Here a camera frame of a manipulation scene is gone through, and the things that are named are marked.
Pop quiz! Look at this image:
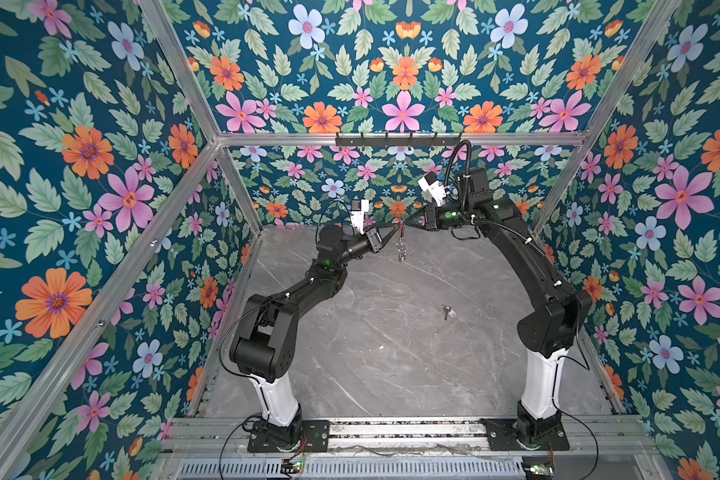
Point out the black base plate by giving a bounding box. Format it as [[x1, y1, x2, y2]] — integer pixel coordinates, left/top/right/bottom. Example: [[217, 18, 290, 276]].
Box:
[[247, 420, 331, 453], [480, 417, 570, 451]]

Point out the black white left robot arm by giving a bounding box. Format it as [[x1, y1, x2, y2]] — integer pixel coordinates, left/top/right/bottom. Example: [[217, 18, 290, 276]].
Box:
[[229, 225, 395, 451]]

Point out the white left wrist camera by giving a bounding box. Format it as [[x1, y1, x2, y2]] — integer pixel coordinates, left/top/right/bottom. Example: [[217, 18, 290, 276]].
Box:
[[350, 199, 370, 234]]

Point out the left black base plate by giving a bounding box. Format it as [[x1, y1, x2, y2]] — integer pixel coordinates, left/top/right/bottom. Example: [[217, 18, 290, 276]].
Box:
[[247, 420, 331, 453]]

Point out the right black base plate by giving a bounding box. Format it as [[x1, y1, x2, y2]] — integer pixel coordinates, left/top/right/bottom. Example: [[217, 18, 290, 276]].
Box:
[[480, 417, 570, 451]]

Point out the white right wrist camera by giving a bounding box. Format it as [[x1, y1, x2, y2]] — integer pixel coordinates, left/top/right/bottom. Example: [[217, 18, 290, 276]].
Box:
[[418, 171, 447, 207]]

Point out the red keyring with metal rings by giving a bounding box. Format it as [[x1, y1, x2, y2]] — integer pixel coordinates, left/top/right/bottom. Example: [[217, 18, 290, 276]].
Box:
[[396, 220, 407, 262]]

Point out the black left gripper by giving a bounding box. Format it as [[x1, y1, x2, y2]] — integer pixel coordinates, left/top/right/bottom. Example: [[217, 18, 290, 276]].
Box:
[[333, 222, 396, 268]]

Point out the black hook rack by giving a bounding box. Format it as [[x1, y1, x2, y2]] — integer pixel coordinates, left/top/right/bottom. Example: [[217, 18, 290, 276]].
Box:
[[334, 132, 462, 149]]

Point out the white perforated cable duct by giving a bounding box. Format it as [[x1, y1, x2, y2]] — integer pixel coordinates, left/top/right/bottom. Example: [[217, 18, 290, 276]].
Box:
[[176, 457, 526, 479]]

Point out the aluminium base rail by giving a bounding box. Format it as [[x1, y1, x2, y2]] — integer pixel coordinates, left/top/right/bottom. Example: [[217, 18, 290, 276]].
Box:
[[155, 416, 661, 460]]

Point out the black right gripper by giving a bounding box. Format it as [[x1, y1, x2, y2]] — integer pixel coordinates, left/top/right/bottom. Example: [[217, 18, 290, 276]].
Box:
[[404, 204, 473, 234]]

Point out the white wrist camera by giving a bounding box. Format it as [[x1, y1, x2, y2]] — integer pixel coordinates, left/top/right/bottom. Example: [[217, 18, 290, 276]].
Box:
[[418, 171, 447, 207], [350, 199, 370, 234]]

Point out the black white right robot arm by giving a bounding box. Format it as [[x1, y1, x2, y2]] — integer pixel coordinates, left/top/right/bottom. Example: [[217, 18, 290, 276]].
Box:
[[412, 169, 592, 450]]

